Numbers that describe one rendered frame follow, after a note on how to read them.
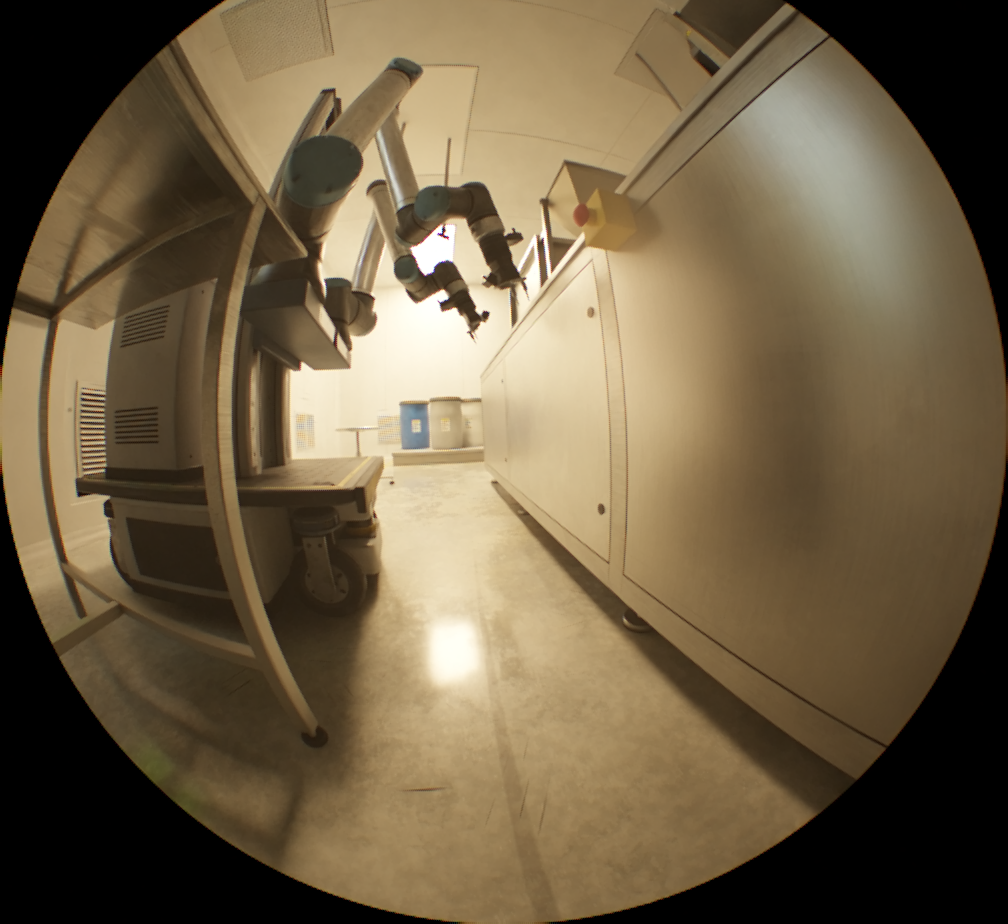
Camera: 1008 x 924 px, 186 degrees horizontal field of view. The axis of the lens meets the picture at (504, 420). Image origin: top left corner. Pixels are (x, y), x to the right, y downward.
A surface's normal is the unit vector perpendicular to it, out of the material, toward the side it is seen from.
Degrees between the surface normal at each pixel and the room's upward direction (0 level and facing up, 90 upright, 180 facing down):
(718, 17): 180
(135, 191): 180
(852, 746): 90
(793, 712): 90
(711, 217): 90
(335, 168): 95
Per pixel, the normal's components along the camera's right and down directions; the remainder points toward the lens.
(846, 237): -0.98, 0.04
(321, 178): 0.67, 0.04
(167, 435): 0.33, -0.03
